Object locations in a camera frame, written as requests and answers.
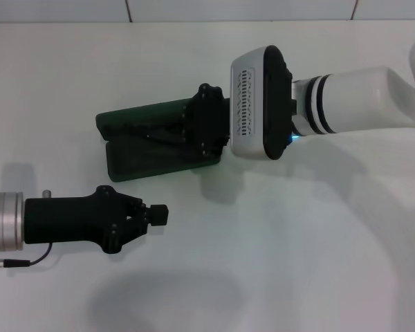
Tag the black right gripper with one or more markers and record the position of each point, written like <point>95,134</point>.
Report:
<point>207,121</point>

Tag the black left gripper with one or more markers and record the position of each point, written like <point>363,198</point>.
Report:
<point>69,221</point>

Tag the black glasses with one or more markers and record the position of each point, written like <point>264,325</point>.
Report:
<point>138,128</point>

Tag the green glasses case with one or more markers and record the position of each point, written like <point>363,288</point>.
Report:
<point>141,166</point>

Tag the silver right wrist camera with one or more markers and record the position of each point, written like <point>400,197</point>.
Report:
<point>249,103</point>

